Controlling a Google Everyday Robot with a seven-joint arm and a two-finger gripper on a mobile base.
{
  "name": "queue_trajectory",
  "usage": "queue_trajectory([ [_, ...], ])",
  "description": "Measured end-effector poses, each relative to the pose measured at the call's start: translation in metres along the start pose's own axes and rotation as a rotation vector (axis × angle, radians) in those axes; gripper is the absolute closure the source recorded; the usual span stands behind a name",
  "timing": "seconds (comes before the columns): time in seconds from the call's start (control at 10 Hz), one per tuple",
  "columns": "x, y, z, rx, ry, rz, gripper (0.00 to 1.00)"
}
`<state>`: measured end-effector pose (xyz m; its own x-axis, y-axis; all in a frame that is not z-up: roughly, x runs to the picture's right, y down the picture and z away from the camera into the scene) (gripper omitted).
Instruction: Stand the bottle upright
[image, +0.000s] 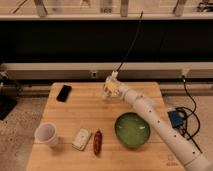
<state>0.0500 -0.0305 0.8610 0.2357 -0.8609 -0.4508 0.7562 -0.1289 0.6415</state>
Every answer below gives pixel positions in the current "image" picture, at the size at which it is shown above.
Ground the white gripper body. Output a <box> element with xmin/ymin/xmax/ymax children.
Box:
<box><xmin>103</xmin><ymin>71</ymin><xmax>128</xmax><ymax>99</ymax></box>

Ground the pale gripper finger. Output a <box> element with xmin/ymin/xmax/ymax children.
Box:
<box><xmin>102</xmin><ymin>90</ymin><xmax>111</xmax><ymax>100</ymax></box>

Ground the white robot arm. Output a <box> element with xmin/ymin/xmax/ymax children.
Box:
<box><xmin>103</xmin><ymin>71</ymin><xmax>213</xmax><ymax>171</ymax></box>

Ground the black smartphone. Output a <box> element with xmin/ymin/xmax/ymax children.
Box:
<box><xmin>56</xmin><ymin>85</ymin><xmax>72</xmax><ymax>102</ymax></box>

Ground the green bowl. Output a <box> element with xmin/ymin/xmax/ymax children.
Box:
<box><xmin>114</xmin><ymin>112</ymin><xmax>151</xmax><ymax>149</ymax></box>

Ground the white rectangular sponge block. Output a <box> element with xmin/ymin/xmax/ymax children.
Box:
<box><xmin>72</xmin><ymin>128</ymin><xmax>92</xmax><ymax>151</ymax></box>

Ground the blue box on floor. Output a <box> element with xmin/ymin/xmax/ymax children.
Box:
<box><xmin>168</xmin><ymin>111</ymin><xmax>184</xmax><ymax>128</ymax></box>

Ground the white plastic cup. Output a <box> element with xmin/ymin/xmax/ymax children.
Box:
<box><xmin>35</xmin><ymin>122</ymin><xmax>58</xmax><ymax>147</ymax></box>

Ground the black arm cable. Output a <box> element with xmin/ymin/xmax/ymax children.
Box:
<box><xmin>116</xmin><ymin>9</ymin><xmax>145</xmax><ymax>73</ymax></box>

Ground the black floor cable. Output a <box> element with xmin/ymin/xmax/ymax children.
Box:
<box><xmin>173</xmin><ymin>75</ymin><xmax>204</xmax><ymax>154</ymax></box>

